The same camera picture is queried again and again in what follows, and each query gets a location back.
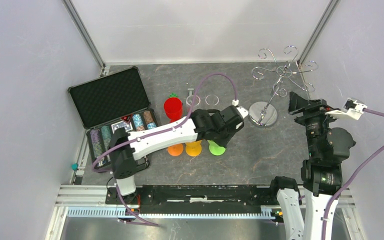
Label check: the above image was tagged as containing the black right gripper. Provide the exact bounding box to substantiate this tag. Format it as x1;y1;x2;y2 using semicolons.
288;90;343;158

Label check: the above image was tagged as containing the green plastic wine glass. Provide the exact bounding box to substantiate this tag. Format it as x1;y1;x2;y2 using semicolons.
207;140;226;156

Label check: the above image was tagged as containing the clear wine glass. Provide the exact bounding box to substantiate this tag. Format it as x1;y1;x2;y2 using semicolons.
185;95;201;111
205;94;220;107

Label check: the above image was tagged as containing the yellow plastic wine glass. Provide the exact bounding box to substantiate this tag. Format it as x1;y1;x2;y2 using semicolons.
185;140;202;157

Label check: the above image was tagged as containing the red plastic wine glass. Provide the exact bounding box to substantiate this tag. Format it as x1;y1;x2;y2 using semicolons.
163;97;183;123

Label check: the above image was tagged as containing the orange plastic wine glass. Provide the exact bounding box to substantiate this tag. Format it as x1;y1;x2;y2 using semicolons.
167;143;184;157

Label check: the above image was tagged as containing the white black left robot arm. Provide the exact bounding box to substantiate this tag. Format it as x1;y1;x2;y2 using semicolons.
109;105;249;204

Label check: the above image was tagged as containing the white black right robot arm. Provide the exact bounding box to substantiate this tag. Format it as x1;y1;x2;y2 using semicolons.
268;92;356;240

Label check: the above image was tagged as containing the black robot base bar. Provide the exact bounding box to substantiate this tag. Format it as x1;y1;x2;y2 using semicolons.
123;182;284;214

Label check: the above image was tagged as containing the grey toy column piece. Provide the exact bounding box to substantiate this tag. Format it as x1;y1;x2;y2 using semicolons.
187;88;195;97

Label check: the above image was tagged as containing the green toy brick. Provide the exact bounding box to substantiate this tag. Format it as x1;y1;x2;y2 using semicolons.
169;92;178;98

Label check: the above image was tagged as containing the orange poker chip row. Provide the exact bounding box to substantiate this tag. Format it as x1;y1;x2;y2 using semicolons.
143;110;157;130

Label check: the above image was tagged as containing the blue poker chip row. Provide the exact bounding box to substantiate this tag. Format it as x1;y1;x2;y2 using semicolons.
132;114;145;132

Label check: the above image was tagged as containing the playing card deck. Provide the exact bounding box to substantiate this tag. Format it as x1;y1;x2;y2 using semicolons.
111;120;134;134

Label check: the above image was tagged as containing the triangular red dice holder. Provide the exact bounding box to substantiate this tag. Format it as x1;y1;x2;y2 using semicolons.
120;114;132;123

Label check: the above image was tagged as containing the black poker chip case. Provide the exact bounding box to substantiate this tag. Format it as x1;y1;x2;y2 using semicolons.
67;66;159;162

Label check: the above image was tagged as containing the teal poker chip row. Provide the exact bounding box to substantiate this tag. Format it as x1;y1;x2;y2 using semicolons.
100;125;112;151

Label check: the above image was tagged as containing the purple poker chip row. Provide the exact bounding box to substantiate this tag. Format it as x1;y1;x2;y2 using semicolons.
90;129;107;169

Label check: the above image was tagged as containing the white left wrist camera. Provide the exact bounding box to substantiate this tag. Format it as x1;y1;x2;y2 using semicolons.
231;99;249;130

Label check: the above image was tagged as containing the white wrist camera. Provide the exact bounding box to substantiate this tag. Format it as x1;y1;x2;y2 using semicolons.
231;99;249;130
325;97;368;121

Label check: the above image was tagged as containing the chrome wire glass rack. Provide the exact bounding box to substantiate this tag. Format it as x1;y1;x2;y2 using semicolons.
248;45;319;128

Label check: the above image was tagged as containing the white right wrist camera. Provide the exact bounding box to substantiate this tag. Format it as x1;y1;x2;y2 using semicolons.
325;97;368;121

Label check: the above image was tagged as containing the aluminium frame rail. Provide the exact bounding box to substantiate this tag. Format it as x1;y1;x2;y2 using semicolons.
62;0;109;77

